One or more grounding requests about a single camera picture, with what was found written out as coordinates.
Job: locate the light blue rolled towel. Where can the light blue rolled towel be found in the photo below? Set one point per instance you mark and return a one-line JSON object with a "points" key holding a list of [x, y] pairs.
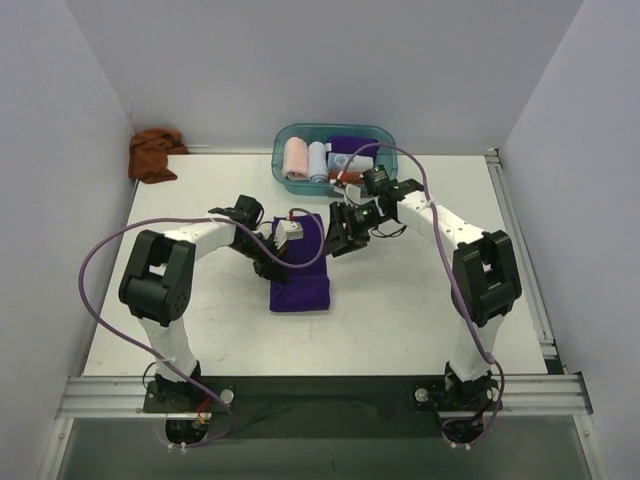
{"points": [[318, 168]]}

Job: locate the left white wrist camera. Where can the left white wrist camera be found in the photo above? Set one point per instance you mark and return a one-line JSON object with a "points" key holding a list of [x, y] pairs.
{"points": [[285, 231]]}

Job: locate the aluminium front rail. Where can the aluminium front rail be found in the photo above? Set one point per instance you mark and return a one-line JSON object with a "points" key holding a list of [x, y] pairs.
{"points": [[524, 395]]}

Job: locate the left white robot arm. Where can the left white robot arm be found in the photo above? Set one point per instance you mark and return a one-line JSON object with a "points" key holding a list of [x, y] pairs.
{"points": [[157, 282]]}

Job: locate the aluminium right side rail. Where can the aluminium right side rail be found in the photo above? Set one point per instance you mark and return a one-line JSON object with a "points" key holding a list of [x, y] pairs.
{"points": [[531, 290]]}

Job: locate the brown rolled towel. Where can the brown rolled towel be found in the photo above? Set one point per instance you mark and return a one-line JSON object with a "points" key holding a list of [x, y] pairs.
{"points": [[346, 177]]}

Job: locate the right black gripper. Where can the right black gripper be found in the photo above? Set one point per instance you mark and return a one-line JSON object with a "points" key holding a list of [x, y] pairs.
{"points": [[342, 228]]}

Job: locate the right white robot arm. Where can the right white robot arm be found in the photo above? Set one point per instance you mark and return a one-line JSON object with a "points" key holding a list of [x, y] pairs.
{"points": [[480, 265]]}

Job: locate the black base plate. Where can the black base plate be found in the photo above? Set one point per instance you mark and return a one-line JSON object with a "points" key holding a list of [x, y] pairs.
{"points": [[326, 408]]}

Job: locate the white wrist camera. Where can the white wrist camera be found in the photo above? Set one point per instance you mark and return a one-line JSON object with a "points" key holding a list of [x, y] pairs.
{"points": [[352, 195], [285, 231]]}

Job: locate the white patterned rolled towel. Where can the white patterned rolled towel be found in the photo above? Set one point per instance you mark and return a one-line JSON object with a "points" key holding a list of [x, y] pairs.
{"points": [[341, 161]]}

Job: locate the aluminium rail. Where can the aluminium rail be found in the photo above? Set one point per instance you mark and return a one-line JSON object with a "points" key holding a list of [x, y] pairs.
{"points": [[524, 395], [531, 290]]}

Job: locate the purple towel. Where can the purple towel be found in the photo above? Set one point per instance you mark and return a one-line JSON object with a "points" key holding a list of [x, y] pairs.
{"points": [[352, 144], [305, 290]]}

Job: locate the brown crumpled towel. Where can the brown crumpled towel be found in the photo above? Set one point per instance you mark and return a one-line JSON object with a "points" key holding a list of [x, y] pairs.
{"points": [[149, 152]]}

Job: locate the teal plastic basket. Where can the teal plastic basket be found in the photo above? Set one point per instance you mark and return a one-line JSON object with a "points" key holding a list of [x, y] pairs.
{"points": [[311, 132]]}

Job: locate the purple folded towel in basket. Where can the purple folded towel in basket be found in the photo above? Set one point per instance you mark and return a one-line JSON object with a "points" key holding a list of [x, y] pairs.
{"points": [[352, 144]]}

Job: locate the pink rolled towel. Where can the pink rolled towel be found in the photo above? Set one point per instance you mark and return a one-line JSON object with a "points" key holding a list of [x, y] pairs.
{"points": [[295, 159]]}

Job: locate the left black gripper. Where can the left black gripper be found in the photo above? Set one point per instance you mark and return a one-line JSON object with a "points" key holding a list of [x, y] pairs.
{"points": [[270, 257]]}

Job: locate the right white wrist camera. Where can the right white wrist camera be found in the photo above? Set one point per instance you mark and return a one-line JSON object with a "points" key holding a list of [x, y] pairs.
{"points": [[352, 195]]}

